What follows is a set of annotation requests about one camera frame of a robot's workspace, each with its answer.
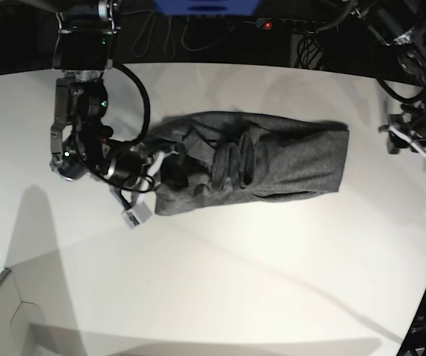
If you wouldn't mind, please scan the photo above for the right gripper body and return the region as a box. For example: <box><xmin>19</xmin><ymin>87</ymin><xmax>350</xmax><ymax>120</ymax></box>
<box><xmin>101</xmin><ymin>146</ymin><xmax>178</xmax><ymax>211</ymax></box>

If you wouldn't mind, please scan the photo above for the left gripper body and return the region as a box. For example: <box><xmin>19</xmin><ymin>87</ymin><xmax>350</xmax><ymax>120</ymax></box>
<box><xmin>379</xmin><ymin>107</ymin><xmax>426</xmax><ymax>160</ymax></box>

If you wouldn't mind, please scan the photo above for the grey long-sleeve t-shirt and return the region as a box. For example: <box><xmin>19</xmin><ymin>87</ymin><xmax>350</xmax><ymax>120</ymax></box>
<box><xmin>142</xmin><ymin>111</ymin><xmax>350</xmax><ymax>216</ymax></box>

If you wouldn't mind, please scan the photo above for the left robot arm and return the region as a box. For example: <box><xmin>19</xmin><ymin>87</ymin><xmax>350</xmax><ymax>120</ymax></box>
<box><xmin>312</xmin><ymin>1</ymin><xmax>426</xmax><ymax>164</ymax></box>

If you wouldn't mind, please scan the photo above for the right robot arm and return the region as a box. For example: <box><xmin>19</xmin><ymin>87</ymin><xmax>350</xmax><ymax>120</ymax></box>
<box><xmin>50</xmin><ymin>1</ymin><xmax>165</xmax><ymax>214</ymax></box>

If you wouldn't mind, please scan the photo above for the black power strip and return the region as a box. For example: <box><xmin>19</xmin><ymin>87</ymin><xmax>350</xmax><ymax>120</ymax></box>
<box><xmin>255</xmin><ymin>17</ymin><xmax>324</xmax><ymax>34</ymax></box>

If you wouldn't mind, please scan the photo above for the blue plastic bin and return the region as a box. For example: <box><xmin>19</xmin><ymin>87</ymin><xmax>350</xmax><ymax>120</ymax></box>
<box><xmin>154</xmin><ymin>0</ymin><xmax>260</xmax><ymax>16</ymax></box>

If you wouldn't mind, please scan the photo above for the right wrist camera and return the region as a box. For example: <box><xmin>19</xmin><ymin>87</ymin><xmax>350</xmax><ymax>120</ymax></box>
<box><xmin>123</xmin><ymin>203</ymin><xmax>153</xmax><ymax>228</ymax></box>

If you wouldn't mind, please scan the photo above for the grey looped cable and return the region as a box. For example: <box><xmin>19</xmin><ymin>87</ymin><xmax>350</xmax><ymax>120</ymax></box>
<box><xmin>131</xmin><ymin>10</ymin><xmax>236</xmax><ymax>59</ymax></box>

